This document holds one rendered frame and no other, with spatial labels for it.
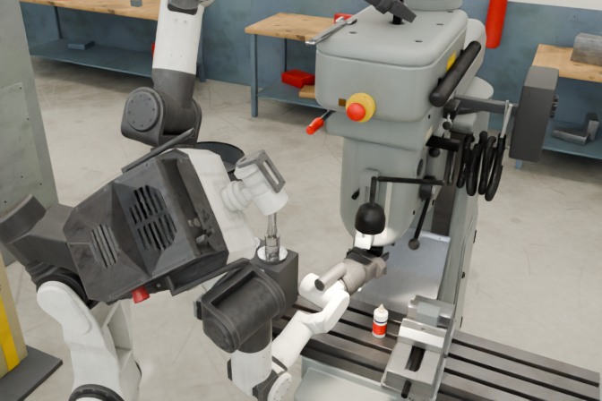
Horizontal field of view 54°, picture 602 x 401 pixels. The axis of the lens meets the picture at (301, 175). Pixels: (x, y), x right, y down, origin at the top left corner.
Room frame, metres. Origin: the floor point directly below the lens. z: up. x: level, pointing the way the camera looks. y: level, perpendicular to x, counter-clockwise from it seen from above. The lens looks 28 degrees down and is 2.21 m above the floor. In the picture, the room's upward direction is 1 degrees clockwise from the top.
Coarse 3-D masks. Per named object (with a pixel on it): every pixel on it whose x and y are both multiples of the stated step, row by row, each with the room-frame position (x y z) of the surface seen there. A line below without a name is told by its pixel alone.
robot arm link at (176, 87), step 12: (156, 72) 1.16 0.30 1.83; (168, 72) 1.15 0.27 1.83; (180, 72) 1.16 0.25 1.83; (156, 84) 1.15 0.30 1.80; (168, 84) 1.14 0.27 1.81; (180, 84) 1.15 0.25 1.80; (192, 84) 1.17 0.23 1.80; (168, 96) 1.13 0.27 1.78; (180, 96) 1.14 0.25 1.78; (192, 96) 1.17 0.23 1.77; (168, 108) 1.10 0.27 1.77; (180, 108) 1.13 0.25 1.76; (192, 108) 1.17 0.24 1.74; (168, 120) 1.09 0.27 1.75; (180, 120) 1.12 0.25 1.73; (192, 120) 1.16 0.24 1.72; (168, 132) 1.11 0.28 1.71; (180, 132) 1.14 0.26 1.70
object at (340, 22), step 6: (342, 18) 1.37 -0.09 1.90; (354, 18) 1.37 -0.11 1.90; (336, 24) 1.30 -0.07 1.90; (342, 24) 1.31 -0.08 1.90; (348, 24) 1.33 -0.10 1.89; (324, 30) 1.25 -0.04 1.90; (330, 30) 1.25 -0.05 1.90; (336, 30) 1.27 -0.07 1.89; (318, 36) 1.20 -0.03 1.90; (324, 36) 1.20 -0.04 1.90; (306, 42) 1.16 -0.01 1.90; (312, 42) 1.15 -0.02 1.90; (318, 42) 1.17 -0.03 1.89
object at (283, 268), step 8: (256, 240) 1.54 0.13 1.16; (256, 248) 1.50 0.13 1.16; (280, 248) 1.50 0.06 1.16; (256, 256) 1.47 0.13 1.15; (264, 256) 1.45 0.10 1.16; (280, 256) 1.45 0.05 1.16; (288, 256) 1.47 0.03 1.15; (296, 256) 1.48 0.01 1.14; (256, 264) 1.43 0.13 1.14; (264, 264) 1.43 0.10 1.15; (272, 264) 1.43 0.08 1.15; (280, 264) 1.43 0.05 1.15; (288, 264) 1.44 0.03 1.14; (296, 264) 1.48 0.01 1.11; (264, 272) 1.41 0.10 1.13; (272, 272) 1.40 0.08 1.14; (280, 272) 1.40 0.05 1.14; (288, 272) 1.44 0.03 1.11; (296, 272) 1.48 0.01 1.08; (280, 280) 1.40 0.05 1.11; (288, 280) 1.44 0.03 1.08; (296, 280) 1.48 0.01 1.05; (288, 288) 1.44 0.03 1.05; (296, 288) 1.48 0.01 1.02; (288, 296) 1.44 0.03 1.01; (296, 296) 1.48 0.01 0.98; (288, 304) 1.44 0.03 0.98
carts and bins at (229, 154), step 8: (200, 144) 3.40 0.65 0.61; (208, 144) 3.41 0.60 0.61; (216, 144) 3.41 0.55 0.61; (224, 144) 3.40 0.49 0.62; (216, 152) 3.41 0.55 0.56; (224, 152) 3.40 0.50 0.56; (232, 152) 3.37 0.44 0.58; (240, 152) 3.30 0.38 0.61; (224, 160) 3.39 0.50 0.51; (232, 160) 3.36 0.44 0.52; (232, 168) 3.29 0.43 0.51; (232, 176) 3.04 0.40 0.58
